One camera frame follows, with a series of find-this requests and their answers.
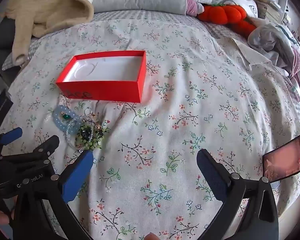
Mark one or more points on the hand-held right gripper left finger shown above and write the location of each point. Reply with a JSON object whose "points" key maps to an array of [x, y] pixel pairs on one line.
{"points": [[77, 177]]}

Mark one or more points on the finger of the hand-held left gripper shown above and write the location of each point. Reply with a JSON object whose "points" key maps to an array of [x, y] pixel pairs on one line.
{"points": [[12, 135], [42, 147]]}

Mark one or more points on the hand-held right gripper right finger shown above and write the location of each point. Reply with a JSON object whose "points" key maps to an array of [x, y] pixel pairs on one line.
{"points": [[210, 177]]}

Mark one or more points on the red cardboard box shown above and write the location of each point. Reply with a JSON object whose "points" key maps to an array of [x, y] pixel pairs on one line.
{"points": [[102, 91]]}

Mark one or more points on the person's left hand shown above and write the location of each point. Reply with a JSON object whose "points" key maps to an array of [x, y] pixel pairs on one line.
{"points": [[0, 216]]}

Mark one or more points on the person's right hand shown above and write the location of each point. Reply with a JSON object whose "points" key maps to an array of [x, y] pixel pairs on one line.
{"points": [[152, 237]]}

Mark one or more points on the red box lid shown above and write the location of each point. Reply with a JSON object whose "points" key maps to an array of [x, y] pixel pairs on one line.
{"points": [[285, 160]]}

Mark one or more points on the floral bed sheet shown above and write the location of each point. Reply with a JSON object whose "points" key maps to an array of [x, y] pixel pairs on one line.
{"points": [[177, 105]]}

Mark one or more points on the dark chair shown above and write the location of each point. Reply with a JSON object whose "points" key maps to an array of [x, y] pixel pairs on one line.
{"points": [[2, 42]]}

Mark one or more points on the beige quilted jacket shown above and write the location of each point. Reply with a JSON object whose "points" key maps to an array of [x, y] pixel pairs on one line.
{"points": [[52, 7]]}

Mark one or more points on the pile of light clothes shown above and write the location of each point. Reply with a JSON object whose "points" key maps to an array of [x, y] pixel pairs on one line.
{"points": [[272, 37]]}

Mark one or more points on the orange pumpkin plush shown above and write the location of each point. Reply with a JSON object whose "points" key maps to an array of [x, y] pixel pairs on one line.
{"points": [[222, 13]]}

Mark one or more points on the stack of papers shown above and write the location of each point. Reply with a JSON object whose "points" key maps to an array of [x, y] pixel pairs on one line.
{"points": [[267, 5]]}

